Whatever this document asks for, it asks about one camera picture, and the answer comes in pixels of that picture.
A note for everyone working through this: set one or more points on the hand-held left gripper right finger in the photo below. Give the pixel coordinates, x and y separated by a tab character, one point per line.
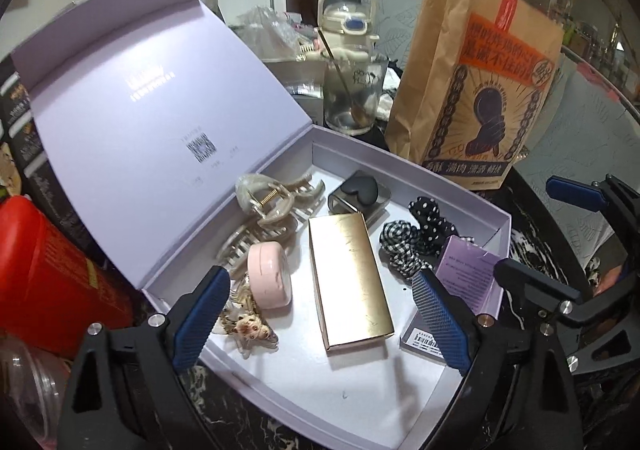
442	325

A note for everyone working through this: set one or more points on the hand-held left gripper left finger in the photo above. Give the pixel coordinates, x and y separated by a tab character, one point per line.
200	325

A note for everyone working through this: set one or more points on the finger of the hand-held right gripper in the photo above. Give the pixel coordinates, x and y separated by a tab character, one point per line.
575	192
540	282

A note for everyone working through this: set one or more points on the small purple box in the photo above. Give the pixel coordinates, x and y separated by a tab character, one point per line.
470	275

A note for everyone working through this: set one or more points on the pink round compact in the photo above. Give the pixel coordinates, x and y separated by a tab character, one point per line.
270	275

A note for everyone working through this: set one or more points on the black white gingham scrunchie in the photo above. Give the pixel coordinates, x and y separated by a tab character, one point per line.
400	245

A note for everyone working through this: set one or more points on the black polka-dot scrunchie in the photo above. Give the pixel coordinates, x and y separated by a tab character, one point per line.
430	225

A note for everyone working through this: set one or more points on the gold box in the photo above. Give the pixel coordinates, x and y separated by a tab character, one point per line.
350	280

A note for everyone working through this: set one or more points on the pearl white hair claw clip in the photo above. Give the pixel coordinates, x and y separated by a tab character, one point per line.
265	215

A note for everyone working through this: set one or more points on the lavender gift box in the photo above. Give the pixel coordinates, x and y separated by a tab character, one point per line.
125	154

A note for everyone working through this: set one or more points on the light blue covered chair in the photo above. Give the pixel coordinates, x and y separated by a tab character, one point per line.
580	129
400	19

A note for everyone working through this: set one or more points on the red container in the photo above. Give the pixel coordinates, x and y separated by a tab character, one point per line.
50	270

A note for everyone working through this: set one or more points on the brown printed paper bag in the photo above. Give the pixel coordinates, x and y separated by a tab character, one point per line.
450	79

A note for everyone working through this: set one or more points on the clear plastic cup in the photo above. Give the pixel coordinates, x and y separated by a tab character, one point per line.
30	390

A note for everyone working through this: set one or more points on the clear glass cup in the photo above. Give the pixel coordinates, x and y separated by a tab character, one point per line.
350	99

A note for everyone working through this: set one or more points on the black printed carton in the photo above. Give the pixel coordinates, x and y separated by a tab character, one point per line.
20	129

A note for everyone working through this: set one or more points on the beige water bottle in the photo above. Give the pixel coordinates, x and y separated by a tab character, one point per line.
345	19

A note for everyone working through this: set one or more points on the crumpled clear plastic wrap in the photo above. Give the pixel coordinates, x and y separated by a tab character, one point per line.
275	29

